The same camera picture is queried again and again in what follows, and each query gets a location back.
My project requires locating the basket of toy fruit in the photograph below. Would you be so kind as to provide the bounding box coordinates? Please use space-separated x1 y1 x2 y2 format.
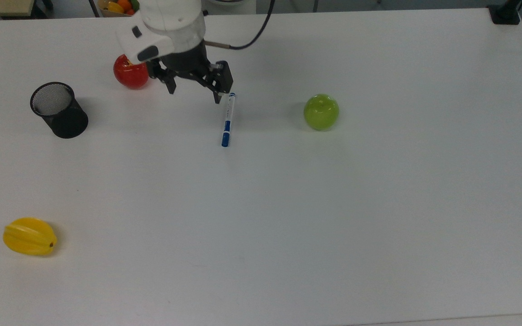
97 0 140 18

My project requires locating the green toy apple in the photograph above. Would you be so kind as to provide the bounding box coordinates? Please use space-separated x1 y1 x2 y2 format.
304 94 340 131

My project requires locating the wooden side table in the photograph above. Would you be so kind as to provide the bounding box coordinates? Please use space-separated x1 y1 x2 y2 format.
0 0 35 18

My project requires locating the black mesh pen cup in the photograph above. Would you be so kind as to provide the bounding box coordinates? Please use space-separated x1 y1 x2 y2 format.
30 81 89 139

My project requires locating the blue white marker pen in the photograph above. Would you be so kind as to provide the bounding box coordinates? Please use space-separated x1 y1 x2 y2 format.
221 92 237 148

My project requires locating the red toy apple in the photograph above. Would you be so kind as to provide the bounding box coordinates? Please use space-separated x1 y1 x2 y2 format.
113 54 150 90

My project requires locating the yellow toy starfruit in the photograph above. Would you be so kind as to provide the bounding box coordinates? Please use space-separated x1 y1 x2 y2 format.
3 217 58 257

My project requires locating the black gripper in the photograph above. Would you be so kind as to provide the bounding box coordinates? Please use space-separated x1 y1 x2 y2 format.
147 41 234 104

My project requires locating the black stand base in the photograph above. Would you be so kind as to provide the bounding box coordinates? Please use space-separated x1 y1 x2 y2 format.
488 0 522 25

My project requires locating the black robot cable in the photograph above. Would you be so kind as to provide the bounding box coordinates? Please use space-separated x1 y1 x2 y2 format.
204 0 276 50

